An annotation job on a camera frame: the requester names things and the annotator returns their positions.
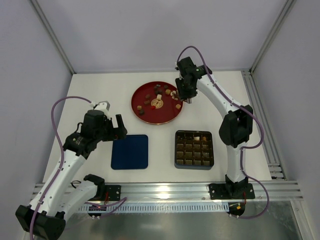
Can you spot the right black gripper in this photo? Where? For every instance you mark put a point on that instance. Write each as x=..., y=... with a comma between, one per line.
x=186, y=92

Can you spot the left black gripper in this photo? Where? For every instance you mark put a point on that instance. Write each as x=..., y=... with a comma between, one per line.
x=115, y=130

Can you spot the metal tweezers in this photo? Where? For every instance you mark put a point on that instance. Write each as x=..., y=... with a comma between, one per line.
x=187, y=100

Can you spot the blue tin lid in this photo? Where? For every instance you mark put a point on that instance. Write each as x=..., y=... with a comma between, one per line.
x=131, y=153

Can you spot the blue tin chocolate box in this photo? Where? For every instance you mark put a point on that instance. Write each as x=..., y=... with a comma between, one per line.
x=193, y=154

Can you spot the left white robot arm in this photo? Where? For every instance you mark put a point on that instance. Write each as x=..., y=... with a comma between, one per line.
x=47, y=214

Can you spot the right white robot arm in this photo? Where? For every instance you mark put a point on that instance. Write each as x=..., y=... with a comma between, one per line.
x=234, y=132

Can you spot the dark chocolate lower left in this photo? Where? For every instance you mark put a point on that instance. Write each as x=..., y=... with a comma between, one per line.
x=141, y=112

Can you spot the dark chocolate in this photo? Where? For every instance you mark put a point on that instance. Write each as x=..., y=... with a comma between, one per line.
x=156, y=87
x=141, y=112

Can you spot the dark chocolate top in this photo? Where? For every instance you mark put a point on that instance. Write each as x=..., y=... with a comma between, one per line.
x=156, y=87

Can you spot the brown chocolate mid left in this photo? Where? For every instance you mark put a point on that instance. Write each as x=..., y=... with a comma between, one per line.
x=146, y=102

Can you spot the red round plate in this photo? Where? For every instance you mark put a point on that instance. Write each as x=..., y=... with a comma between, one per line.
x=165, y=111

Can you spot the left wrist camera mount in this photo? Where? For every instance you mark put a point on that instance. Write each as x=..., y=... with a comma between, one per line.
x=102, y=106

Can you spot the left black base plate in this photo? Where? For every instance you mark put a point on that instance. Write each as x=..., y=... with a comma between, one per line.
x=112, y=193

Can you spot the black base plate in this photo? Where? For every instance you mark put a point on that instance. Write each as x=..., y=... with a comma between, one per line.
x=112, y=193
x=224, y=191

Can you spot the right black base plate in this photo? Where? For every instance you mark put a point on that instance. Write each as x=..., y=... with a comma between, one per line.
x=224, y=191

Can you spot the slotted cable duct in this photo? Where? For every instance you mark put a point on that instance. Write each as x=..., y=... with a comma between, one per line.
x=160, y=207

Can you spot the right aluminium frame rail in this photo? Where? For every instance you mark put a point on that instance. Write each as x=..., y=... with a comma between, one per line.
x=269, y=145

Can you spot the aluminium front rail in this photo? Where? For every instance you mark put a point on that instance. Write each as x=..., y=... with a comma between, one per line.
x=278, y=190

